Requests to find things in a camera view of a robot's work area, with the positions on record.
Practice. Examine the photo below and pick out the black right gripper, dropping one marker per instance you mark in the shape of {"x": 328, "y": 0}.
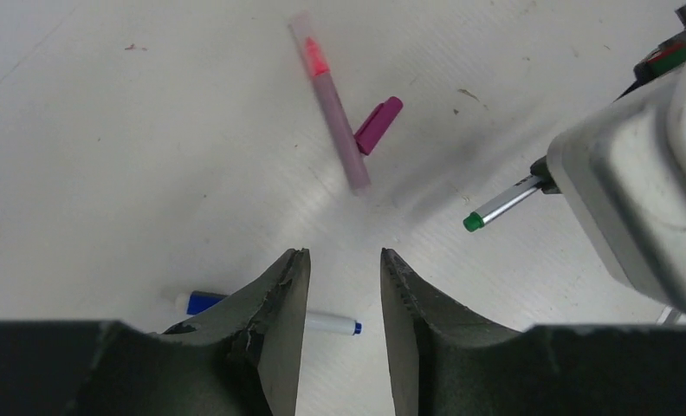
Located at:
{"x": 667, "y": 56}

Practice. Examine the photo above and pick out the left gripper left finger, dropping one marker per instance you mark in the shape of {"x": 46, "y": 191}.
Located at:
{"x": 239, "y": 357}

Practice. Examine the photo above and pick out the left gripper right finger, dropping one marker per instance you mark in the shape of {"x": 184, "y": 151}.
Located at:
{"x": 445, "y": 359}

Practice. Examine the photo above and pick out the white pen black tip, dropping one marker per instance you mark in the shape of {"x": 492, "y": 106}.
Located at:
{"x": 332, "y": 324}

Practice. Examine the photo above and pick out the black green pen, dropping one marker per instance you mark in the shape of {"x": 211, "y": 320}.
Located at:
{"x": 502, "y": 203}

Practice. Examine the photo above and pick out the magenta pen cap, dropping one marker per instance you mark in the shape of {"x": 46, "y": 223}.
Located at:
{"x": 375, "y": 126}

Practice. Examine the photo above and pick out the pink pen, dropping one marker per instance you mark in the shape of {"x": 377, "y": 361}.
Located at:
{"x": 341, "y": 132}

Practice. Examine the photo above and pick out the blue pen cap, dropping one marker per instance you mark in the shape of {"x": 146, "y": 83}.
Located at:
{"x": 197, "y": 301}

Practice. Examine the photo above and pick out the pink pen cap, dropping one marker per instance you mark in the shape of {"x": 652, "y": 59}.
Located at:
{"x": 308, "y": 45}

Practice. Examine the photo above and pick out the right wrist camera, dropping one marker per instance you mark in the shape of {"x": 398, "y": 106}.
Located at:
{"x": 623, "y": 173}

